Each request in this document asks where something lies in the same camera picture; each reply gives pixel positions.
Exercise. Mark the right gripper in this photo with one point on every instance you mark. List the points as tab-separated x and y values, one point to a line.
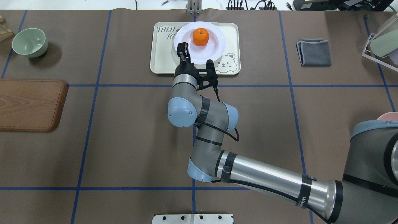
184	68

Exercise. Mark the white plate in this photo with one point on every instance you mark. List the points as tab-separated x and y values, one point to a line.
199	55

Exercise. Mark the orange fruit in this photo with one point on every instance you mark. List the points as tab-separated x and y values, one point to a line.
200	37

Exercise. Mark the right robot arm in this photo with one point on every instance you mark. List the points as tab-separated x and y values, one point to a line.
367	193

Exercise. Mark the cream bear tray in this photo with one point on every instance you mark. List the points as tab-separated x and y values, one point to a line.
164	59

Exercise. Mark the grey folded cloth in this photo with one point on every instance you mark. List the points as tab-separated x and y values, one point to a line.
314	52

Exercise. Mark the green bowl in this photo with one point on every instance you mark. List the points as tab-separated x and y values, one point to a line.
30	43

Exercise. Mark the wooden cutting board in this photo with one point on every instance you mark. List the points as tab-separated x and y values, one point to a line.
31	105

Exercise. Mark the wooden dish rack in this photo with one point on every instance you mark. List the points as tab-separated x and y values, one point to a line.
4	32

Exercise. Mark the pink bowl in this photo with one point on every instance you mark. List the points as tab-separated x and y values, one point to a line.
389	116

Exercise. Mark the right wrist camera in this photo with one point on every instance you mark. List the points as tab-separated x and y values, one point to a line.
207	77

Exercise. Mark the grey metal bracket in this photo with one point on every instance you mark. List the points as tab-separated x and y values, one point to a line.
194	7

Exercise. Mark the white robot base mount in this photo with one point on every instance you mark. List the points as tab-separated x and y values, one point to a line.
193	219

